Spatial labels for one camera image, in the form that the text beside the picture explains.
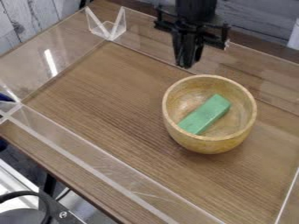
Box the green rectangular block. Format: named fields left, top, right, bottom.
left=178, top=94, right=231, bottom=135

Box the black cable bottom left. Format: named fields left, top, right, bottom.
left=0, top=191, right=53, bottom=224

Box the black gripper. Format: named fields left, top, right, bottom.
left=155, top=0, right=230, bottom=68

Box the light wooden bowl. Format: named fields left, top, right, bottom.
left=162, top=74, right=258, bottom=154

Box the blue object at left edge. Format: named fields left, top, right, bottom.
left=0, top=93, right=15, bottom=102

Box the black metal bracket with screw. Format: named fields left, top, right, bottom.
left=40, top=192, right=87, bottom=224

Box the clear acrylic tray enclosure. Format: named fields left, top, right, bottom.
left=0, top=1, right=299, bottom=224

